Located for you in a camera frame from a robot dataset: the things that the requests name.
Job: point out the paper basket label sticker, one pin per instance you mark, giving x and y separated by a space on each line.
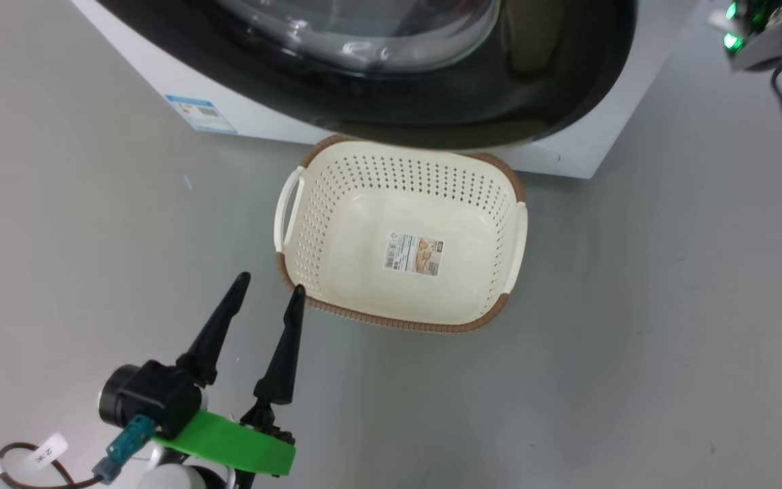
413 254

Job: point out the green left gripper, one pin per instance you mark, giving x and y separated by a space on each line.
235 448

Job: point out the white front-load washing machine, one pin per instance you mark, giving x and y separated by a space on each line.
588 146

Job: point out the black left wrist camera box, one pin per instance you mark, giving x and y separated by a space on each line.
157 397

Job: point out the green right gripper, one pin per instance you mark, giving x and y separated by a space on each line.
747 17

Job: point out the cream perforated laundry basket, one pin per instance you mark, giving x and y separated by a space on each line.
370 231

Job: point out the blue energy label sticker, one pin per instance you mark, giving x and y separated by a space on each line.
199 113

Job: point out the round washing machine door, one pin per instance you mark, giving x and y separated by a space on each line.
472 102

